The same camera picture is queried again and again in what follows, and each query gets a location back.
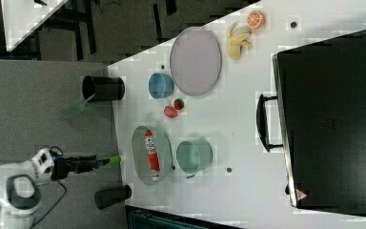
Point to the toy peeled banana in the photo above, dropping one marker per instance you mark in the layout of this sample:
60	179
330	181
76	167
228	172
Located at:
237	38

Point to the black toaster oven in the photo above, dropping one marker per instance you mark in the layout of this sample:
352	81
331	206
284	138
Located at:
321	99

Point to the green plastic mug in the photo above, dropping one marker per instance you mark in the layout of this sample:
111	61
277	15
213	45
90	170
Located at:
194	156

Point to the red toy fruit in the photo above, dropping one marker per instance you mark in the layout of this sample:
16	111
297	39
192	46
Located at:
170	112

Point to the red ketchup bottle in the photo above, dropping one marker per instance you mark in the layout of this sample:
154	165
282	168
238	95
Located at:
152	155

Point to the lilac round plate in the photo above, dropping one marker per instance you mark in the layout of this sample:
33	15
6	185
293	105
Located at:
195	61

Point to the green oval strainer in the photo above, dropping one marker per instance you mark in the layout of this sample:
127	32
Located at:
140	156

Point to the toy orange half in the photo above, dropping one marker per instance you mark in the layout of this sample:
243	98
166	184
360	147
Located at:
256	20

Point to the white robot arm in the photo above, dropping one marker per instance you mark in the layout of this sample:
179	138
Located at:
20	182

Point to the toy strawberry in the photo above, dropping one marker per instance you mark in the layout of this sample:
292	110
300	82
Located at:
178	104

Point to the black utensil holder cup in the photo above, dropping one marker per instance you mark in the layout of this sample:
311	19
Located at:
103	88

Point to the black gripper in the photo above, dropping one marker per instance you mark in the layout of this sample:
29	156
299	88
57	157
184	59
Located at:
80	164

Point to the black cylinder table post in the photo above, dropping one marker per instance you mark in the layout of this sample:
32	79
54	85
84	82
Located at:
108	197

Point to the blue metal frame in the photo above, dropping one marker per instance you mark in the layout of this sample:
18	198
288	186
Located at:
140	218

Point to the blue plastic cup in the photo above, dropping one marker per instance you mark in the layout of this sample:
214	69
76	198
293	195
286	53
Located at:
160	85

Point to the white side table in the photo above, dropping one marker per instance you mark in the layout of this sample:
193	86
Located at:
22	17

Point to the green toy vegetable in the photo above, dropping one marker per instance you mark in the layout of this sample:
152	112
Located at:
112	160

